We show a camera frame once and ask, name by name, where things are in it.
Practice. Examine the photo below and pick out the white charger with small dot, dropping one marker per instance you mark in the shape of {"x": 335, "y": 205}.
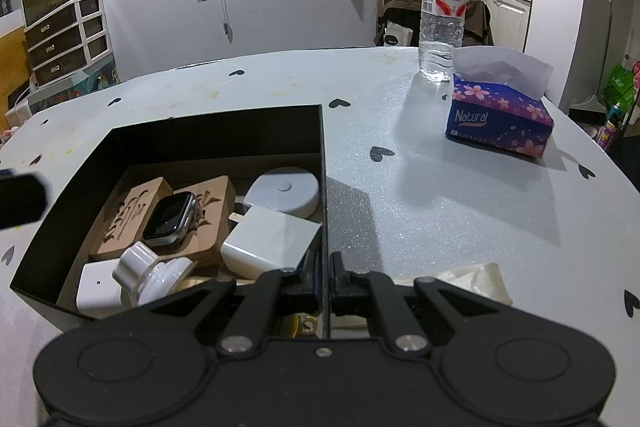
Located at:
{"x": 95, "y": 287}

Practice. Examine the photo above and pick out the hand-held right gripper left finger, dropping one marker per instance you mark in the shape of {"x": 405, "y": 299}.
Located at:
{"x": 305, "y": 279}

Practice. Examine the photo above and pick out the cream plastic wrapper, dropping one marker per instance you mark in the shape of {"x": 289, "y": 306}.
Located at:
{"x": 475, "y": 279}

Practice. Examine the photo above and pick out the black cardboard box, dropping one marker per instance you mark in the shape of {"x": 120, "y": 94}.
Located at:
{"x": 200, "y": 132}

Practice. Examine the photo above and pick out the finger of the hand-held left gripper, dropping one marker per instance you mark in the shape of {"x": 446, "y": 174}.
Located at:
{"x": 22, "y": 202}

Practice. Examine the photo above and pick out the carved wooden block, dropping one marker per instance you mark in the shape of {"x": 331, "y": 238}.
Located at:
{"x": 120, "y": 217}
{"x": 212, "y": 207}

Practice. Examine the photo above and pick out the purple floral tissue pack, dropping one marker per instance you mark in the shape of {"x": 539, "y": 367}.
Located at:
{"x": 495, "y": 117}

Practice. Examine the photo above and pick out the white drawer unit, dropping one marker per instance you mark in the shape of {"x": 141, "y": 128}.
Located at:
{"x": 55, "y": 47}

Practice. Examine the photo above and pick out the green plastic bag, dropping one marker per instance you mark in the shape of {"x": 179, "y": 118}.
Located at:
{"x": 622, "y": 82}

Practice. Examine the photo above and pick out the clear plastic water bottle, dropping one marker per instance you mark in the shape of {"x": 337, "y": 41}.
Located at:
{"x": 442, "y": 32}

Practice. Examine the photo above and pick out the white tape measure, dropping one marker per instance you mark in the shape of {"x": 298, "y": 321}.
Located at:
{"x": 280, "y": 192}

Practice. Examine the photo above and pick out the plain white charger cube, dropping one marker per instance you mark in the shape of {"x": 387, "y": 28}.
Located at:
{"x": 265, "y": 242}

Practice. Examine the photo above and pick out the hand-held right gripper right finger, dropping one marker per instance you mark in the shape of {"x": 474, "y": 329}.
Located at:
{"x": 342, "y": 287}

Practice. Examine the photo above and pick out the teal printed cabinet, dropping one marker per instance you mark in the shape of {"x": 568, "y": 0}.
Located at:
{"x": 75, "y": 89}

